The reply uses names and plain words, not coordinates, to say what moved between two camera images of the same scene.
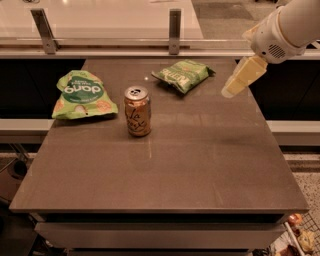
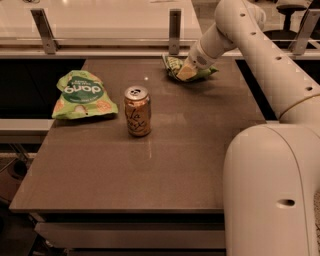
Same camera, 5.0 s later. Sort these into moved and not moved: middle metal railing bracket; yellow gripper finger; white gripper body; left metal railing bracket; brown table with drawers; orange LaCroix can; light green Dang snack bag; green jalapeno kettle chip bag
Moved: white gripper body; green jalapeno kettle chip bag; yellow gripper finger
Not moved: orange LaCroix can; middle metal railing bracket; left metal railing bracket; brown table with drawers; light green Dang snack bag
